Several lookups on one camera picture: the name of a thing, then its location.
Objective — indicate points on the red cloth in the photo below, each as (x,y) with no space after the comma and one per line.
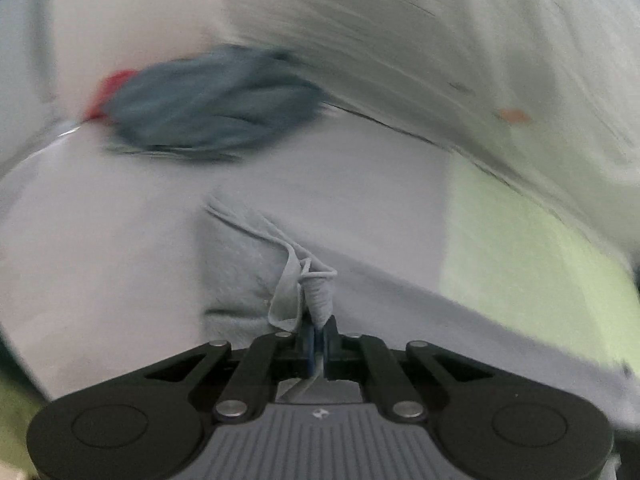
(112,91)

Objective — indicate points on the white carrot print blanket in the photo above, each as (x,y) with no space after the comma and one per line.
(450,50)

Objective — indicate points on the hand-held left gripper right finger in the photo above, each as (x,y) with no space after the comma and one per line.
(327,347)

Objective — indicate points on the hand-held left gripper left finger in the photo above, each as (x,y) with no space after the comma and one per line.
(310,349)

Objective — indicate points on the light grey t-shirt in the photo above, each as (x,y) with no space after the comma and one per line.
(125,220)
(240,270)

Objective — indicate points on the blue-grey garment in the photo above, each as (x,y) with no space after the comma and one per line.
(215,100)

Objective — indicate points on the green checked mat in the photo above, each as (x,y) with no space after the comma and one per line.
(525,250)

